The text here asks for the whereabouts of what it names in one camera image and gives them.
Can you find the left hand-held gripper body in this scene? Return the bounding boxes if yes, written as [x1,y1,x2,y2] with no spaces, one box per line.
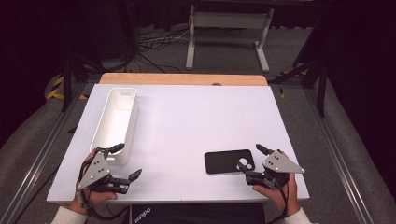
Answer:
[76,147,134,195]

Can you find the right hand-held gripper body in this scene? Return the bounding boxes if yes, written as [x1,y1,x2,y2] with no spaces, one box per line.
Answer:
[245,150,306,191]

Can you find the black phone case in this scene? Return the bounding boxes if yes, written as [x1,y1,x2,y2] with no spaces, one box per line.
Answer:
[204,148,256,175]

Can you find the white plastic storage bin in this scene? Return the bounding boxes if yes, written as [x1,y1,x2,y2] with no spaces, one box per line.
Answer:
[89,87,140,166]

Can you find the person's left hand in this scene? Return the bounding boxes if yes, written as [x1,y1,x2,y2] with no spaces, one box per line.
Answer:
[68,148,119,217]

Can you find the person's right hand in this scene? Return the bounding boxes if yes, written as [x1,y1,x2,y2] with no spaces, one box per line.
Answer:
[251,150,302,217]

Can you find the person's black pants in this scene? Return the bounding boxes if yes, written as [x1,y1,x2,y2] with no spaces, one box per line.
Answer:
[128,203,266,224]

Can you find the yellow black hazard tape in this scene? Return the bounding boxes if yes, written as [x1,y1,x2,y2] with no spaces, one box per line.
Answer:
[46,76,90,101]

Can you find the black metal stand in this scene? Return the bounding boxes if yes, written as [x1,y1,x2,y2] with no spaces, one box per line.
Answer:
[54,0,138,114]
[269,12,330,119]

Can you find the grey metal stand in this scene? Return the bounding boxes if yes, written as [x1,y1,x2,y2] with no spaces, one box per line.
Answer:
[185,4,276,74]

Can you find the right hand-held gripper cable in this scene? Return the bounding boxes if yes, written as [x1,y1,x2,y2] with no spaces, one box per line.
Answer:
[266,177,291,224]

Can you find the aluminium floor rail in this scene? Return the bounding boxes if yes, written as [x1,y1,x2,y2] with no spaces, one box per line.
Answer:
[0,83,88,224]
[303,88,376,224]

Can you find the bundle of floor cables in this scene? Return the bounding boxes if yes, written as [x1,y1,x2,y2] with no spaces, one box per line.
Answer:
[134,26,191,74]

